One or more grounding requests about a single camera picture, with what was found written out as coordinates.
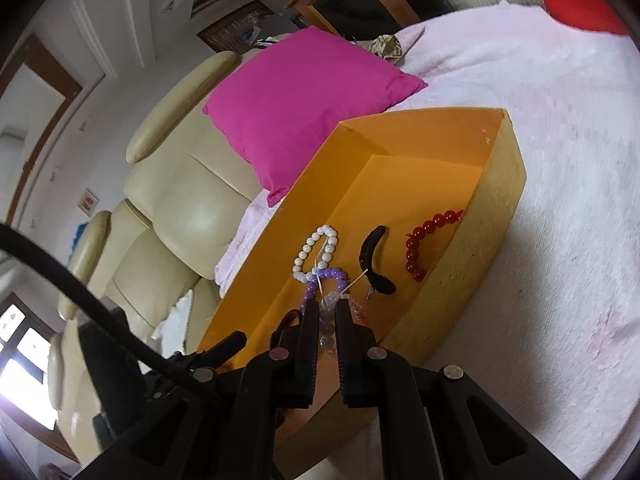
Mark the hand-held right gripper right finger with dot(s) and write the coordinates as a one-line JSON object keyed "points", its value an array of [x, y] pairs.
{"points": [[345, 360]]}

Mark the white blanket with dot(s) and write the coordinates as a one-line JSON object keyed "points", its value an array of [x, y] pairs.
{"points": [[550, 135]]}

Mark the pink cushion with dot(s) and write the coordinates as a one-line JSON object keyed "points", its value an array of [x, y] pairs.
{"points": [[310, 100]]}

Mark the window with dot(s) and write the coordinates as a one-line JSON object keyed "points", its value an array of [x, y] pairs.
{"points": [[20, 360]]}

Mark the yellow cardboard box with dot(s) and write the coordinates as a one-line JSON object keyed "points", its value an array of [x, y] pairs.
{"points": [[425, 180]]}

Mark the wooden door frame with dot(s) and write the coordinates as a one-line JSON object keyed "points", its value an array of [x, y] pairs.
{"points": [[50, 110]]}

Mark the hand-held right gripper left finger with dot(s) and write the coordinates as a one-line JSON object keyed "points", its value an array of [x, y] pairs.
{"points": [[310, 355]]}

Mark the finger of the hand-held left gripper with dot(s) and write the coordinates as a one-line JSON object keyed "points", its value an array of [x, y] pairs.
{"points": [[225, 347]]}

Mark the wall switch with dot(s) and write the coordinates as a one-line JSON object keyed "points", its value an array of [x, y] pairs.
{"points": [[89, 203]]}

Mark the beige leather sofa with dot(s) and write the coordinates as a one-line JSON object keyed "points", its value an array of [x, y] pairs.
{"points": [[190, 210]]}

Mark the white printed cloth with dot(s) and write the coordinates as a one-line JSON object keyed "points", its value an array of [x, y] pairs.
{"points": [[172, 320]]}

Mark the camouflage cloth item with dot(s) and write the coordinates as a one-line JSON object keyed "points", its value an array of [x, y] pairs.
{"points": [[385, 46]]}

